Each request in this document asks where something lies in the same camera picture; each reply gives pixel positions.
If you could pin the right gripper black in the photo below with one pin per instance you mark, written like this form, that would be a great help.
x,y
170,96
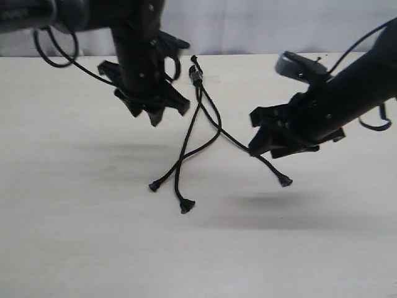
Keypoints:
x,y
316,115

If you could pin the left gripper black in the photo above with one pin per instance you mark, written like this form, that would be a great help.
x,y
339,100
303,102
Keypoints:
x,y
149,59

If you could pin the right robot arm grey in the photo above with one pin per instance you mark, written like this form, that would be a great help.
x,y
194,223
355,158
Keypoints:
x,y
370,81

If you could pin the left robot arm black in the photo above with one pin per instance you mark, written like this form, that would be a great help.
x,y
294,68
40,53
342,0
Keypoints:
x,y
71,17

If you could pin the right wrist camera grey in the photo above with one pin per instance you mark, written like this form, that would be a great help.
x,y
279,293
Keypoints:
x,y
294,66

